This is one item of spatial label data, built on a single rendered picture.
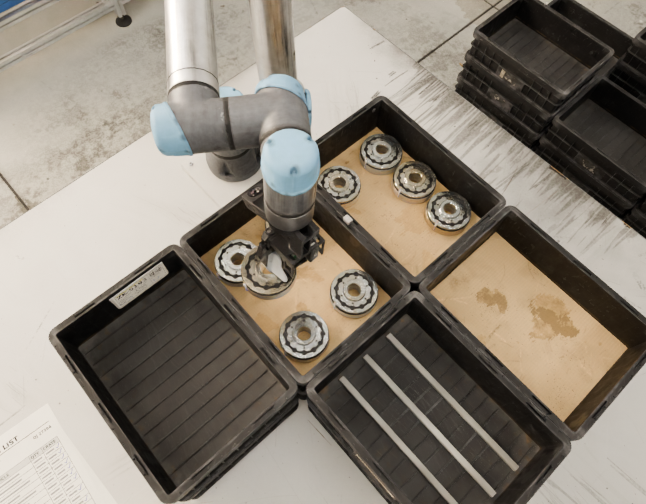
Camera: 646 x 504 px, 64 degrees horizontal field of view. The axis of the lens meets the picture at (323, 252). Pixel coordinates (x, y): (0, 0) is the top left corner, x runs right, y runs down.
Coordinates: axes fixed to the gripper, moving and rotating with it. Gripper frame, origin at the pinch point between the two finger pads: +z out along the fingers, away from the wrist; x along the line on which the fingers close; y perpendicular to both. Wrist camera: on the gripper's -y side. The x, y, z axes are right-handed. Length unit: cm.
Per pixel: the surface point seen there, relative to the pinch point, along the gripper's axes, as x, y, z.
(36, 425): -57, -15, 33
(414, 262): 27.2, 14.3, 15.3
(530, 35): 145, -28, 43
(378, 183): 35.6, -6.0, 14.9
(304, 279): 5.8, 1.1, 16.7
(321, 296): 6.0, 6.6, 16.6
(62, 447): -55, -8, 33
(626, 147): 141, 26, 54
